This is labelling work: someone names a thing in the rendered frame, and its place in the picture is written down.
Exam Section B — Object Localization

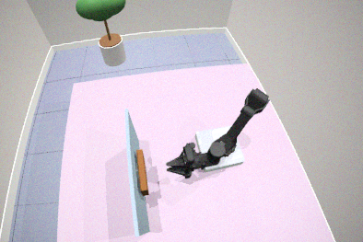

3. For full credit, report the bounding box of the brown picture frame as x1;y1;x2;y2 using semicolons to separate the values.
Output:
136;150;148;196

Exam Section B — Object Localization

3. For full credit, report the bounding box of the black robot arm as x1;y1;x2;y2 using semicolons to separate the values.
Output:
204;88;270;167

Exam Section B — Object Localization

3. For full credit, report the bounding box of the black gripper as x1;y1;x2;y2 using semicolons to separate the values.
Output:
165;145;207;179

